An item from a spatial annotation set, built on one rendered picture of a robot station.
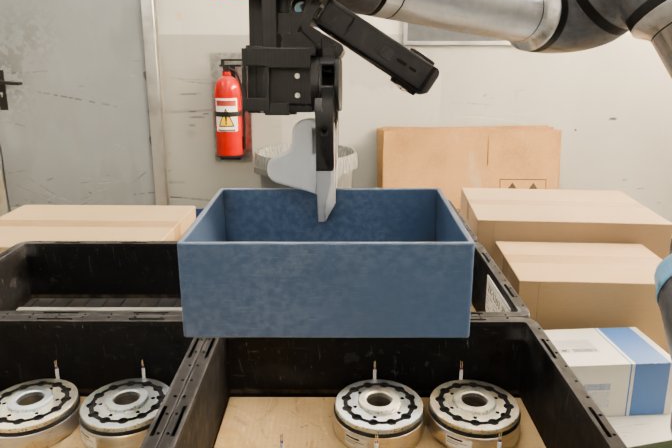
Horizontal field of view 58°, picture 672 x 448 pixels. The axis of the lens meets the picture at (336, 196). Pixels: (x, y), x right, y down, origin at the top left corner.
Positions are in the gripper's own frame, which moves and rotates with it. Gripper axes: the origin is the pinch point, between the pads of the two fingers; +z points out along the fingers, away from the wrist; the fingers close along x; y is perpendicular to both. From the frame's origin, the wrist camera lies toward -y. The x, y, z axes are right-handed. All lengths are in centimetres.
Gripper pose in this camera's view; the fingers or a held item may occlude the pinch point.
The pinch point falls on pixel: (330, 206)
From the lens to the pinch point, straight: 55.0
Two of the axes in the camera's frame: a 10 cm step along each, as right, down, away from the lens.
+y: -10.0, -0.1, 0.6
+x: -0.6, 1.5, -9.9
